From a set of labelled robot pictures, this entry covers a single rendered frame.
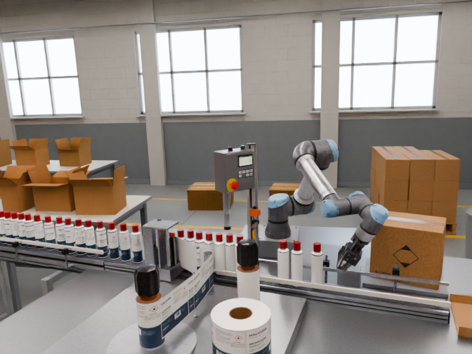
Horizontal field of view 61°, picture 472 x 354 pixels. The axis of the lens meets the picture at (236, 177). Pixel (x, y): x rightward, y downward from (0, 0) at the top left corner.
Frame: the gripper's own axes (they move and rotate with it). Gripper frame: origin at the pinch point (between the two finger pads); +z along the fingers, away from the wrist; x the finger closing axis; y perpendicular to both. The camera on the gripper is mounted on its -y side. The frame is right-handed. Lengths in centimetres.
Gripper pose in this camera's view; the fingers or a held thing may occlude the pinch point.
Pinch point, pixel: (339, 267)
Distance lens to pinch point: 190.5
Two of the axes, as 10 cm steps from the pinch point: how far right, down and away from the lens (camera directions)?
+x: 8.5, 4.9, -1.7
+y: -3.6, 3.2, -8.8
